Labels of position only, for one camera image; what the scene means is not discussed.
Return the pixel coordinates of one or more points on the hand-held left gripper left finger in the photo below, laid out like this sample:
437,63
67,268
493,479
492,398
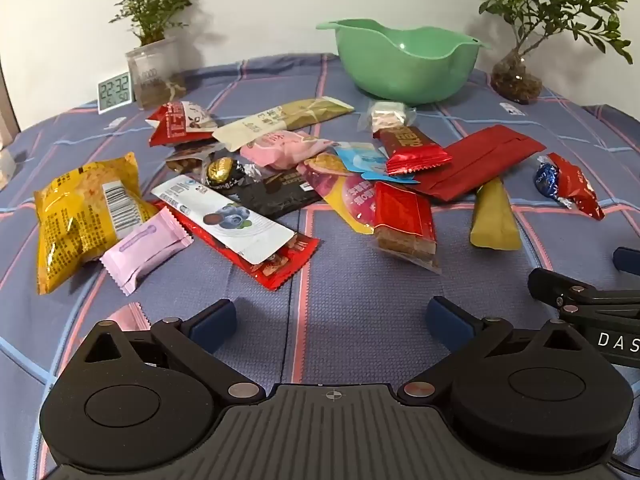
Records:
215,325

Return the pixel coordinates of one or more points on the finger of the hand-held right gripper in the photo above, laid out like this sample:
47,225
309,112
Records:
627,260
550,285

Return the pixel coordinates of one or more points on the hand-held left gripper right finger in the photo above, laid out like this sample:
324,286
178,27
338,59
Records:
450,325

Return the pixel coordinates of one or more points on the long red snack packet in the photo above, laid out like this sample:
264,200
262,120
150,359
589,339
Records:
280,267

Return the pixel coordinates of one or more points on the gold chocolate ball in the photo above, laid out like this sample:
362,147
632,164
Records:
220,170

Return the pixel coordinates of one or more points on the clear nut packet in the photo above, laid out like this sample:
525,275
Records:
185,160

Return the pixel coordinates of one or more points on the pink puffy snack packet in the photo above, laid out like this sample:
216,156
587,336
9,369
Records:
280,152

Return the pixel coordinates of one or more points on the green plastic bowl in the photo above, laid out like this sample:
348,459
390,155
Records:
400,75

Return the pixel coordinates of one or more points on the pink foil packet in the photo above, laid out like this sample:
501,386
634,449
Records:
127,317

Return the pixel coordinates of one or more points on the yellow-green stick packet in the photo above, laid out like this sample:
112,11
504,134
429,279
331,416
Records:
492,215

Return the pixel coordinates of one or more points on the small red candy packet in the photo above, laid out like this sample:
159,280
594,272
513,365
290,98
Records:
575,185

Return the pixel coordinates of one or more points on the small lilac snack packet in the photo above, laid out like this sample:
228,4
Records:
145,250

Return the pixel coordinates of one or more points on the white blueberry bar packet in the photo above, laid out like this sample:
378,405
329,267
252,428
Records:
225,220

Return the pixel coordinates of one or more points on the blue plaid cloth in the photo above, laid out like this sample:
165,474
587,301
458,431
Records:
350,285

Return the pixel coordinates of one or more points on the blue wrapped chocolate ball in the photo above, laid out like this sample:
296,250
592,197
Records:
547,176

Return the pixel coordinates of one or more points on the red bar packet clear end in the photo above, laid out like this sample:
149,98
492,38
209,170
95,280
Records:
402,215

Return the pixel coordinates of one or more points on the large flat red packet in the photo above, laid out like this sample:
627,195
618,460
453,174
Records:
475,160

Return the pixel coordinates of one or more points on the black snack packet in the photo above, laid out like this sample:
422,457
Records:
280,192

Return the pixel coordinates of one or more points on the purple and yellow pouch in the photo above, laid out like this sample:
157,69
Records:
345,195

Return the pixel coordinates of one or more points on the red and brown bar packet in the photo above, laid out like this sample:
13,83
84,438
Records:
415,157

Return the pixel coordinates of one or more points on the white cloth label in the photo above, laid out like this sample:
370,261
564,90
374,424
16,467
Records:
117,121
512,109

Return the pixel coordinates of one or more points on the yellow snack bag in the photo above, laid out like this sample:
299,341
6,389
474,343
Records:
75,210

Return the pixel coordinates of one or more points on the light blue packet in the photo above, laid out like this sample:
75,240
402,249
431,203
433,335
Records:
362,157

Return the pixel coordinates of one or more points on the red and white snack packet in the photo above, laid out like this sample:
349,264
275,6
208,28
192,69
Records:
170,127

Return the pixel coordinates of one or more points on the plant in round glass vase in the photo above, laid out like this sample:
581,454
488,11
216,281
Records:
517,82

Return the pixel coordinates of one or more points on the cream and green long packet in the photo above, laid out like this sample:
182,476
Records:
280,120

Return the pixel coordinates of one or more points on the clear white candy packet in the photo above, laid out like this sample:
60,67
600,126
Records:
387,116

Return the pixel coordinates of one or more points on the white digital clock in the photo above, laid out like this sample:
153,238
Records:
114,92

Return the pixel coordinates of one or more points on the plant in clear cup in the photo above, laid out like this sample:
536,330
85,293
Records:
150,75

